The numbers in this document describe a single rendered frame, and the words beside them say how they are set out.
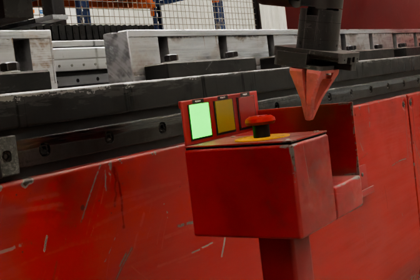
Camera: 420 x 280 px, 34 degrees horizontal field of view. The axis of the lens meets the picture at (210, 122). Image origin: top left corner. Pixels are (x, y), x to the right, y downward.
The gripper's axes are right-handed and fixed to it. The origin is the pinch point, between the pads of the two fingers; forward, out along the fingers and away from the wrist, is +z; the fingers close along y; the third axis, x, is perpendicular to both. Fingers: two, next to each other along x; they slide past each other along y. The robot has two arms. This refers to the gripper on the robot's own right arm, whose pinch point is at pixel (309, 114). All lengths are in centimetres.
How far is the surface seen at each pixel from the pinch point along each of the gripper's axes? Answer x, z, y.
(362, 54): -96, -2, 29
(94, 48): -26, -1, 64
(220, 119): 6.5, 1.7, 10.5
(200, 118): 11.4, 1.1, 10.7
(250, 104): -2.1, 0.6, 10.8
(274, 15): -675, 10, 363
